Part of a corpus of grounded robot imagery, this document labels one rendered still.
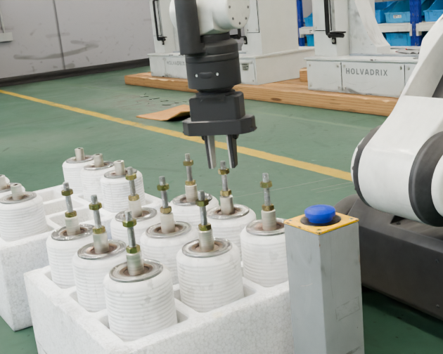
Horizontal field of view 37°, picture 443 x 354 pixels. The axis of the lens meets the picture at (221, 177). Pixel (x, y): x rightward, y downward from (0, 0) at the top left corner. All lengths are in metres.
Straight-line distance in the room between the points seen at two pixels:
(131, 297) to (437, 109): 0.52
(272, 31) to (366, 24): 0.83
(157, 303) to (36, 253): 0.53
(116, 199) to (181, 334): 0.62
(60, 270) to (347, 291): 0.48
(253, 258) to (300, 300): 0.15
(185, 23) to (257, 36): 3.30
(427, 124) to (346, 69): 2.59
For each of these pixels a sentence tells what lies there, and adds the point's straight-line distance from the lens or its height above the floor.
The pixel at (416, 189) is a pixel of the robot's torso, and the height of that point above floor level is 0.32.
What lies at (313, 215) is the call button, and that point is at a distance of 0.85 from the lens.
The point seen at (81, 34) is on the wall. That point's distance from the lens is 7.56.
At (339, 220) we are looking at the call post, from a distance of 0.86.
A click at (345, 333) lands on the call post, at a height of 0.16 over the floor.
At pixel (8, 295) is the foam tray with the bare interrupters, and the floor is 0.08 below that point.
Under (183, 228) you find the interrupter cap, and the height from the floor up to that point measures 0.25.
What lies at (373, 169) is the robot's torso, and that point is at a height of 0.34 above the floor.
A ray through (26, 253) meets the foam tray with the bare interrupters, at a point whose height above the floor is 0.16.
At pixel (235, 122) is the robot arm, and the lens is 1.06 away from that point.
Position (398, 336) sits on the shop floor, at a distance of 1.24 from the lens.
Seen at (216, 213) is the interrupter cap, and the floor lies 0.25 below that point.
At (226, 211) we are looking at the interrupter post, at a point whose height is 0.26.
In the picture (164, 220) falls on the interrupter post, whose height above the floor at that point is 0.27.
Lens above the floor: 0.60
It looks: 15 degrees down
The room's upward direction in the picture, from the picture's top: 6 degrees counter-clockwise
